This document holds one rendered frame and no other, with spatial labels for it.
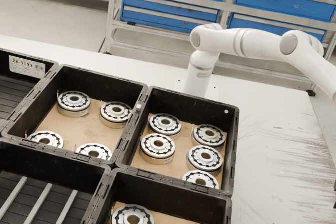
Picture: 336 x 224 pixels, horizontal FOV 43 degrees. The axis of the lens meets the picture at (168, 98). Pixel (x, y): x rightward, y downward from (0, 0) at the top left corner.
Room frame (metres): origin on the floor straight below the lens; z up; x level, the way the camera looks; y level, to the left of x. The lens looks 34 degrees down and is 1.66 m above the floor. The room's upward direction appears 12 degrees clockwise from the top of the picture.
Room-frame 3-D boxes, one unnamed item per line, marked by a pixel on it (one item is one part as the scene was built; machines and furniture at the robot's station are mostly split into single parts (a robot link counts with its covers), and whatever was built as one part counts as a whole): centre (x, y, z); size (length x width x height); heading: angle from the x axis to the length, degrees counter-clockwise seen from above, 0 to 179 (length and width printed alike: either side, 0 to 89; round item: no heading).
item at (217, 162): (0.94, -0.14, 0.86); 0.10 x 0.10 x 0.01
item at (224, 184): (0.94, -0.07, 0.87); 0.40 x 0.30 x 0.11; 176
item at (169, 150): (0.95, 0.00, 0.86); 0.10 x 0.10 x 0.01
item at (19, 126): (0.97, 0.23, 0.87); 0.40 x 0.30 x 0.11; 176
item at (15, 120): (0.97, 0.23, 0.92); 0.40 x 0.30 x 0.02; 176
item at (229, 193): (0.94, -0.07, 0.92); 0.40 x 0.30 x 0.02; 176
